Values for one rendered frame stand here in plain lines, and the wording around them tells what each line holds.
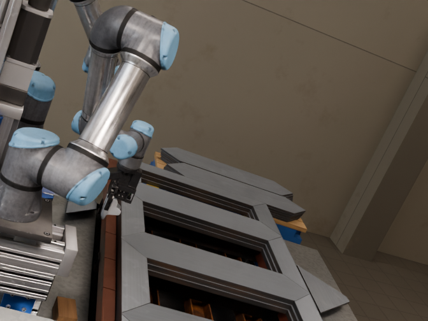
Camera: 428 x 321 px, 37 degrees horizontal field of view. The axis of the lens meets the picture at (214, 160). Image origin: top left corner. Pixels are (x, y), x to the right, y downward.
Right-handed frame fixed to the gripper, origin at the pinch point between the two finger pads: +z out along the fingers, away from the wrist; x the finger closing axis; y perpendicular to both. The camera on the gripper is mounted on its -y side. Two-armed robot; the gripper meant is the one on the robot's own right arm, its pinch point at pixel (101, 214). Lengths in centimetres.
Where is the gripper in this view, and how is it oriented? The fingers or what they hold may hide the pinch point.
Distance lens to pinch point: 220.9
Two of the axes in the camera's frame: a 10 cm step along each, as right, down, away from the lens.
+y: 9.1, 3.1, 2.6
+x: -1.4, -3.7, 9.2
